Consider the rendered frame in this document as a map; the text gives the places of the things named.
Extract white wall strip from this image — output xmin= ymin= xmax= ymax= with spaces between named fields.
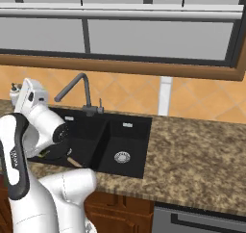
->
xmin=158 ymin=75 xmax=174 ymax=117

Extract brown wooden window frame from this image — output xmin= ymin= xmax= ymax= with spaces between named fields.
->
xmin=0 ymin=16 xmax=246 ymax=82

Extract dark framed window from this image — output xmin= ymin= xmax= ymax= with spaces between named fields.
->
xmin=0 ymin=0 xmax=246 ymax=68

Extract white soap dispenser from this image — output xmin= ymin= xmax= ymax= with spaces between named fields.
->
xmin=9 ymin=82 xmax=23 ymax=108

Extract dark grey tap lever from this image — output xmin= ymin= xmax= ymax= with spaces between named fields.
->
xmin=97 ymin=97 xmax=105 ymax=115

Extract white window blinds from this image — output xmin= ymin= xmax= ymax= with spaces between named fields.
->
xmin=0 ymin=0 xmax=246 ymax=21

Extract black double sink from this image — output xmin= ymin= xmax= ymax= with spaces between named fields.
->
xmin=28 ymin=106 xmax=154 ymax=180

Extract black pan with wooden handle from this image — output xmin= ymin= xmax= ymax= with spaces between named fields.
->
xmin=37 ymin=138 xmax=85 ymax=169

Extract brown wooden cupboard panel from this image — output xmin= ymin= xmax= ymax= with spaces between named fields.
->
xmin=84 ymin=191 xmax=156 ymax=218

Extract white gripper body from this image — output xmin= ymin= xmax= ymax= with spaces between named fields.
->
xmin=13 ymin=77 xmax=36 ymax=114

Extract brown wooden cupboard door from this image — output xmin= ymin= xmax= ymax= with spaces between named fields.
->
xmin=84 ymin=207 xmax=152 ymax=233

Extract silver sink drain strainer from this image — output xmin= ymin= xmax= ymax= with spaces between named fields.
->
xmin=113 ymin=150 xmax=132 ymax=165

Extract dark dishwasher handle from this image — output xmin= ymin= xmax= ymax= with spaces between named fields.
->
xmin=170 ymin=212 xmax=246 ymax=233

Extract grey dishwasher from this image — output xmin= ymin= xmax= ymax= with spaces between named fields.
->
xmin=151 ymin=200 xmax=246 ymax=233

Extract dark grey tap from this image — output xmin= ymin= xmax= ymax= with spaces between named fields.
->
xmin=53 ymin=72 xmax=105 ymax=117

